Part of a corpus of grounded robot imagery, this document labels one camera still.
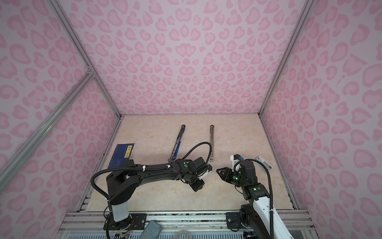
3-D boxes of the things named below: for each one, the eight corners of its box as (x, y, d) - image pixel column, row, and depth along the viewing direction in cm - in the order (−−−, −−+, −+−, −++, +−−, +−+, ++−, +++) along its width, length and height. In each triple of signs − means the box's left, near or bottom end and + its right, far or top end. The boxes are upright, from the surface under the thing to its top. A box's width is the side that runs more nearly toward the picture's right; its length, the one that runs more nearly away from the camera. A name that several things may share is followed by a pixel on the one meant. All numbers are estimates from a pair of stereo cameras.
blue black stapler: (170, 159, 97) (169, 158, 95) (182, 126, 115) (181, 124, 113) (174, 160, 96) (174, 159, 95) (186, 127, 115) (186, 125, 113)
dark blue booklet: (109, 168, 94) (108, 167, 92) (119, 145, 105) (117, 143, 104) (127, 168, 94) (125, 167, 92) (134, 145, 105) (133, 143, 103)
